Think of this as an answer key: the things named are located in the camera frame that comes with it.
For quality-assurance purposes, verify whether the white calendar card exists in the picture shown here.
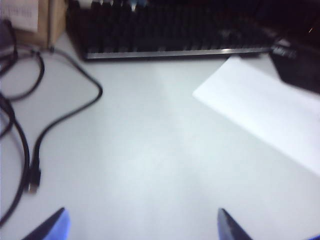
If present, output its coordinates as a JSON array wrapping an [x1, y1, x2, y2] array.
[[0, 0, 40, 33]]

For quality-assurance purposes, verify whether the white handwritten paper sheet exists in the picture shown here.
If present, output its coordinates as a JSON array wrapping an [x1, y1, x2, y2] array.
[[191, 55, 320, 179]]

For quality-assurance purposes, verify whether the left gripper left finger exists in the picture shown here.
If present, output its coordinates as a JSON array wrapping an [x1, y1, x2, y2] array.
[[20, 207, 72, 240]]

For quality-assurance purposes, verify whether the black mechanical keyboard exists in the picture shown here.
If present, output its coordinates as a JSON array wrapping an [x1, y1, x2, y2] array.
[[65, 0, 279, 61]]

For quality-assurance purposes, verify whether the black mouse pad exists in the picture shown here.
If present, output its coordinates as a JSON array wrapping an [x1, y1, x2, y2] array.
[[270, 41, 320, 95]]

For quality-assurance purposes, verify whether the black USB cable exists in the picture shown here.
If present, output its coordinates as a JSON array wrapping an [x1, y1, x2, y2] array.
[[0, 45, 104, 227]]

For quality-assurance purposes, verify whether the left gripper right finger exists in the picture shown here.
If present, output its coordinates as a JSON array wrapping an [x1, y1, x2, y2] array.
[[216, 207, 254, 240]]

